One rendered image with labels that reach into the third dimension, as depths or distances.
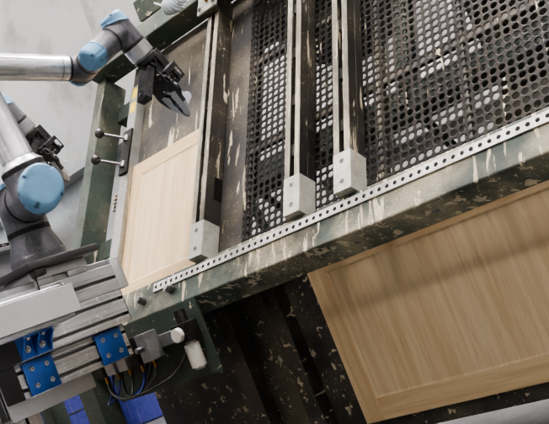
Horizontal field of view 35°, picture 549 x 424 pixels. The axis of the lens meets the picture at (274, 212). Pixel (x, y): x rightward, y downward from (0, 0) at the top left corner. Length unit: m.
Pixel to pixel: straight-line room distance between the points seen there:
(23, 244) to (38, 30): 6.77
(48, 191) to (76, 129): 6.51
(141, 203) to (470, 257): 1.30
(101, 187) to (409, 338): 1.51
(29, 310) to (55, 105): 6.88
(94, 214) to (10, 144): 1.25
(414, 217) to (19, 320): 0.99
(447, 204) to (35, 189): 1.02
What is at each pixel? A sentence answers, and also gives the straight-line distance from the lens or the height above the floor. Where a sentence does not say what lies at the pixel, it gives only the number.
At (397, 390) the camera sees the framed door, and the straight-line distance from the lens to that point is 2.68.
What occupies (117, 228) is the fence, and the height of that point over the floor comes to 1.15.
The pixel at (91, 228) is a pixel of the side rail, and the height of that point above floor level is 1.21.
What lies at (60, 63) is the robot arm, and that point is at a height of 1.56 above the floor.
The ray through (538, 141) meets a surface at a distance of 2.08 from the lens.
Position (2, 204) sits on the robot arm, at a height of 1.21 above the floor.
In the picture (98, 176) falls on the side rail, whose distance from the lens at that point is 3.57.
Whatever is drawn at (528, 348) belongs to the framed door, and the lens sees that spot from 2.46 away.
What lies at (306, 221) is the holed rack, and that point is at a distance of 2.44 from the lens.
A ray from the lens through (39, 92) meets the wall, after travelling 9.13.
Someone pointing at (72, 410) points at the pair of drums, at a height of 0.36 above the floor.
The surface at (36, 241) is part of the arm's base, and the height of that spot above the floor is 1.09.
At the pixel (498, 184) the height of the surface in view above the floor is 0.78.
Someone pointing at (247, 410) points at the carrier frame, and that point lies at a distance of 3.09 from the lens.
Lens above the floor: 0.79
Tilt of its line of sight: 4 degrees up
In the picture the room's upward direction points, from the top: 22 degrees counter-clockwise
